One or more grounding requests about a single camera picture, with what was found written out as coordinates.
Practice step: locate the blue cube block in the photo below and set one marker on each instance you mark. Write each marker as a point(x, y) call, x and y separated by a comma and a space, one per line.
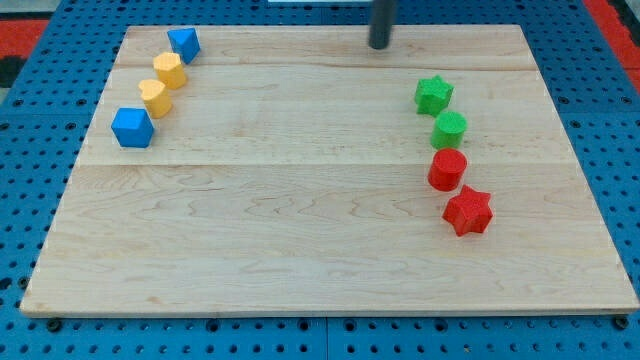
point(132, 128)

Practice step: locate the blue triangle block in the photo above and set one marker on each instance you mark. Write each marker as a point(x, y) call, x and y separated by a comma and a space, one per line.
point(184, 42)

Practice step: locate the wooden board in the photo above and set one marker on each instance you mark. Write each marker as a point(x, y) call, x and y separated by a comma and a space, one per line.
point(290, 179)

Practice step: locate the red cylinder block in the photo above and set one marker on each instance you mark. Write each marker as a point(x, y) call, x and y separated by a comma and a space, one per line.
point(447, 169)

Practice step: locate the green cylinder block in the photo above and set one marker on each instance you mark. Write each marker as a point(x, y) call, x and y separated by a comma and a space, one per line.
point(448, 131)

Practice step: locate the green star block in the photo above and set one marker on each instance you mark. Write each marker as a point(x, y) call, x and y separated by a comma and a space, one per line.
point(432, 95)

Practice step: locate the red star block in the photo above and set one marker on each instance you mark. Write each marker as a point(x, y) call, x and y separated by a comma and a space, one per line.
point(469, 211)

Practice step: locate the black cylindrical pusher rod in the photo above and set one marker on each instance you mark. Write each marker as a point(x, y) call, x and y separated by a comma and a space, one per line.
point(382, 19)

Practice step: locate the yellow heart block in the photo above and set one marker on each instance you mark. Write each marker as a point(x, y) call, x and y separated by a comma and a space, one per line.
point(155, 97)

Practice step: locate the yellow pentagon block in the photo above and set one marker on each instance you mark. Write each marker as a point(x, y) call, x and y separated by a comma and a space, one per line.
point(169, 70)

